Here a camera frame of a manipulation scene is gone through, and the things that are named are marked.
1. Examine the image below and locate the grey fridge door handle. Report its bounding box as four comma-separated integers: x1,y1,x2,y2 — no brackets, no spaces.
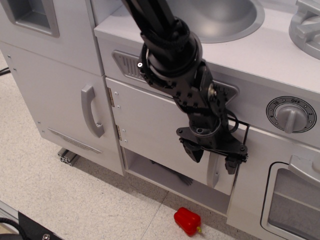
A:
80,84,105,138

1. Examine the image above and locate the red toy bell pepper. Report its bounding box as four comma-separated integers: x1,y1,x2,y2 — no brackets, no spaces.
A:
173,207,202,237

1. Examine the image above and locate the white oven door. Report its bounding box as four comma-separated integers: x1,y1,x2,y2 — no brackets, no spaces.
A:
227,127,320,240

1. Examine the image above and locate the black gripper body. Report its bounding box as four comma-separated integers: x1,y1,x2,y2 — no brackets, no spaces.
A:
176,122,248,163

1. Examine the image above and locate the silver sink bowl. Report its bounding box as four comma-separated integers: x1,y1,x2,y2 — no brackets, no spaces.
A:
167,0,265,44

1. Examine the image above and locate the grey cabinet door handle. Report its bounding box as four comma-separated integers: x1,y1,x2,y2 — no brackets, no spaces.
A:
206,153,220,189

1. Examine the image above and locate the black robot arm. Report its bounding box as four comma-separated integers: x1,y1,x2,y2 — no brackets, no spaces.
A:
123,0,248,175

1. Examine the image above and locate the aluminium extrusion bar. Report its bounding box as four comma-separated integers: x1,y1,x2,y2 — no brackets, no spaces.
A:
57,148,80,167

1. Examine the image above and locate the brass door hinge upper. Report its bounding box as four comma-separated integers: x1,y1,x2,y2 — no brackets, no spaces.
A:
108,87,115,108

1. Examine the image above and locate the white toy kitchen unit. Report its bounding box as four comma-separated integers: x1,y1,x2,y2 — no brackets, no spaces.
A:
0,0,320,240

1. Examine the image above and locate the grey oven door handle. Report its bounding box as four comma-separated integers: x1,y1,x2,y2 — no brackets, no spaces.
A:
288,155,320,182

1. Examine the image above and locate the grey timer knob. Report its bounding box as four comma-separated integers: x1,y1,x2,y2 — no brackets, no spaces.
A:
266,96,317,134

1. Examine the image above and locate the grey vent grille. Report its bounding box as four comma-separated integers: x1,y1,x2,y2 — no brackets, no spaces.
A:
111,50,240,105

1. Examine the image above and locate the white fridge door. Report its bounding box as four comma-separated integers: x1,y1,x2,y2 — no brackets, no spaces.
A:
0,43,125,175

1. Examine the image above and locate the white cabinet door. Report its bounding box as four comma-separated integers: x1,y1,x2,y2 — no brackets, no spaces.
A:
106,78,235,195

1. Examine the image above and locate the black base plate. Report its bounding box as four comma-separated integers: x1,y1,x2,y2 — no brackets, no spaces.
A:
0,200,63,240

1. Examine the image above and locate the silver fridge emblem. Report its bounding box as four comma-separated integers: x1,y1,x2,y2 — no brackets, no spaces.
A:
47,127,103,154

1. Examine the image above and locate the grey toy fork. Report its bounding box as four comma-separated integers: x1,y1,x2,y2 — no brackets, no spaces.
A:
150,160,193,186

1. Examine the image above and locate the grey stove burner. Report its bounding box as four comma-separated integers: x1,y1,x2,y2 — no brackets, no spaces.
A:
288,0,320,60

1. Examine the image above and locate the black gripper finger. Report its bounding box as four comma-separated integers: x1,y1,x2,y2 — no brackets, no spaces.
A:
225,156,241,175
182,141,204,163

